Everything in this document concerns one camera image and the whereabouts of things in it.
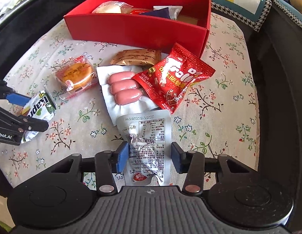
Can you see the silver foil pouch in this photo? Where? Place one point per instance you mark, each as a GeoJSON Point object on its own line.
{"type": "Point", "coordinates": [149, 136]}

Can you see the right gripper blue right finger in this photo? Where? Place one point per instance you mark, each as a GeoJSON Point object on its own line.
{"type": "Point", "coordinates": [191, 163]}

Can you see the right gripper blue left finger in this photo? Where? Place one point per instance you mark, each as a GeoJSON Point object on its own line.
{"type": "Point", "coordinates": [107, 163]}

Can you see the white long snack packet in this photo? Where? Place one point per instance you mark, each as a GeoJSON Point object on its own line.
{"type": "Point", "coordinates": [174, 10]}

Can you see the red candy bag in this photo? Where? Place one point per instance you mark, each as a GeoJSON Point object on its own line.
{"type": "Point", "coordinates": [166, 83]}

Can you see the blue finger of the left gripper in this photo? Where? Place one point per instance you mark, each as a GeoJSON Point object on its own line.
{"type": "Point", "coordinates": [11, 95]}

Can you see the round meat floss cake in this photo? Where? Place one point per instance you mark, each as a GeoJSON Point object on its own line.
{"type": "Point", "coordinates": [76, 76]}

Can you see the Kaprons wafer packet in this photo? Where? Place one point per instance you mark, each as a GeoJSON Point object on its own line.
{"type": "Point", "coordinates": [41, 106]}

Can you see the red cardboard box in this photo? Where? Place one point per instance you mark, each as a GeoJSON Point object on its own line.
{"type": "Point", "coordinates": [147, 32]}

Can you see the floral table cloth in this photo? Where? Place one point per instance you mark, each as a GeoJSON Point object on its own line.
{"type": "Point", "coordinates": [219, 115]}

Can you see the red crown snack packet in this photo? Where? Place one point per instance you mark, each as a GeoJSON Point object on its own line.
{"type": "Point", "coordinates": [137, 11]}

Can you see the gold biscuit packet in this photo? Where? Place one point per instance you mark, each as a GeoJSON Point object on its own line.
{"type": "Point", "coordinates": [136, 57]}

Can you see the round bun clear wrapper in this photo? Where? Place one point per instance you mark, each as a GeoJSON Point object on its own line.
{"type": "Point", "coordinates": [114, 7]}

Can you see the three sausages vacuum pack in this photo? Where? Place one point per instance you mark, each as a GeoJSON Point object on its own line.
{"type": "Point", "coordinates": [122, 94]}

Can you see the purple snack packet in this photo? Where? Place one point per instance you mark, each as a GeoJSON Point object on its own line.
{"type": "Point", "coordinates": [161, 13]}

